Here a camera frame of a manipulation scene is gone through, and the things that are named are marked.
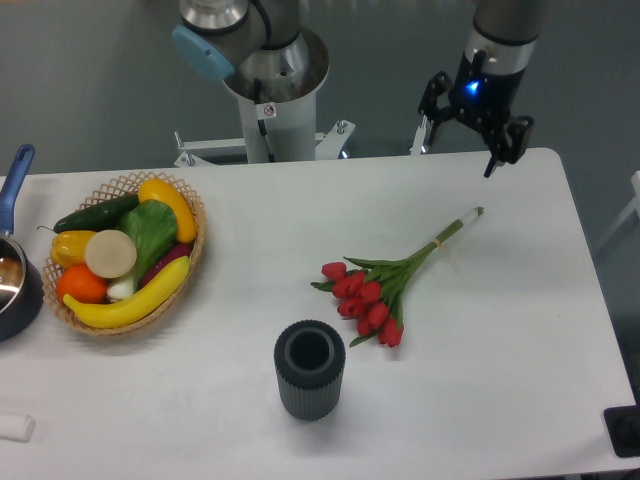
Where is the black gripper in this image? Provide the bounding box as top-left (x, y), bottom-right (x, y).
top-left (418, 50), bottom-right (534, 178)

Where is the red tulip bouquet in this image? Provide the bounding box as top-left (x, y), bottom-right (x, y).
top-left (311, 206), bottom-right (484, 348)

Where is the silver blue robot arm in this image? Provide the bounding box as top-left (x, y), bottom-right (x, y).
top-left (172, 1), bottom-right (549, 177)

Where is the white furniture part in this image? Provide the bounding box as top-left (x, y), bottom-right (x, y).
top-left (596, 171), bottom-right (639, 254)

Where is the dark grey ribbed vase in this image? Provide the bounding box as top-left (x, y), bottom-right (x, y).
top-left (273, 319), bottom-right (346, 421)

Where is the purple eggplant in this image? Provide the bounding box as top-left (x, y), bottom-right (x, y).
top-left (139, 243), bottom-right (192, 288)

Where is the yellow squash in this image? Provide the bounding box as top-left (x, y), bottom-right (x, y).
top-left (138, 178), bottom-right (197, 243)

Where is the green bok choy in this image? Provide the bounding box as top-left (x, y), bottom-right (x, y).
top-left (107, 200), bottom-right (177, 302)

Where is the black device at table corner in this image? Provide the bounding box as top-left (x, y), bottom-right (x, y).
top-left (603, 405), bottom-right (639, 458)

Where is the green cucumber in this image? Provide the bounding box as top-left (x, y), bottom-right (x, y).
top-left (38, 194), bottom-right (139, 234)

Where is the beige round onion slice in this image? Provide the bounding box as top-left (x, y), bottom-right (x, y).
top-left (85, 230), bottom-right (137, 279)

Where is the yellow bell pepper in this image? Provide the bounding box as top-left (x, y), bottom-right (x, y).
top-left (50, 230), bottom-right (96, 269)

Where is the orange fruit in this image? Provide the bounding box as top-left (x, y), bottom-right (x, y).
top-left (56, 265), bottom-right (107, 304)

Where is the yellow banana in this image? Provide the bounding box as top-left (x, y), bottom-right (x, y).
top-left (63, 256), bottom-right (191, 330)

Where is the white cylinder object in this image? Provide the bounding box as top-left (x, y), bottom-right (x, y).
top-left (0, 411), bottom-right (36, 443)

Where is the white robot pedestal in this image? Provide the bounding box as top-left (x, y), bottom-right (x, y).
top-left (224, 72), bottom-right (327, 164)

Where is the white metal base frame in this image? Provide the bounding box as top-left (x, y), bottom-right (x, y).
top-left (174, 116), bottom-right (431, 167)

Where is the blue handled saucepan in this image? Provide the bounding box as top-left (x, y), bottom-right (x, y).
top-left (1, 144), bottom-right (44, 342)

